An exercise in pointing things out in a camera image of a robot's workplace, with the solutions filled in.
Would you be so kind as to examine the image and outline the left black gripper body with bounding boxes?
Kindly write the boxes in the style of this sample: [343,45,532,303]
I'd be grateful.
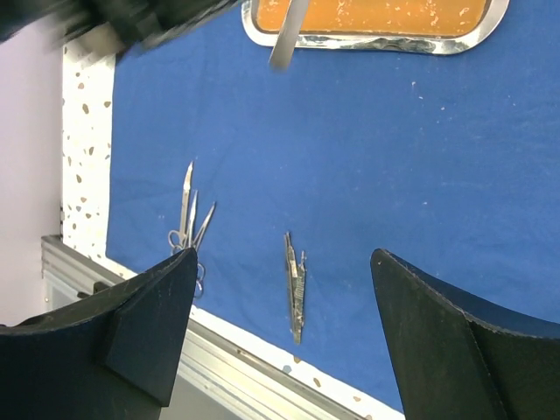
[1,0,238,51]

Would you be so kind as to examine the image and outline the metal instrument tray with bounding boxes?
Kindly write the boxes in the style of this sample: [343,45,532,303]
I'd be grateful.
[240,0,511,56]

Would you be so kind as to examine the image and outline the steel scalpel handle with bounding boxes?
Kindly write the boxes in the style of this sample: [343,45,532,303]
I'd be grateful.
[283,232,304,345]
[295,250,306,311]

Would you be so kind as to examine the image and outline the blue surgical cloth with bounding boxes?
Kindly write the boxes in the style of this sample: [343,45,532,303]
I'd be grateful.
[107,1,559,408]

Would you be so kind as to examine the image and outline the steel scissors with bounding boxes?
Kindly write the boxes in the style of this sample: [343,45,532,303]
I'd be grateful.
[168,162,193,254]

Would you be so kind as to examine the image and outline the aluminium mounting rail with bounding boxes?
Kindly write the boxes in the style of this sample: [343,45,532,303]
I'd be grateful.
[41,235,360,419]

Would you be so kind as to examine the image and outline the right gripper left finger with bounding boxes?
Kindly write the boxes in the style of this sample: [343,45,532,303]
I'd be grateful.
[1,249,198,420]

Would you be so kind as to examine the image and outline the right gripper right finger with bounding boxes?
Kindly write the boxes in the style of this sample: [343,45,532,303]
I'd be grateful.
[371,249,559,420]

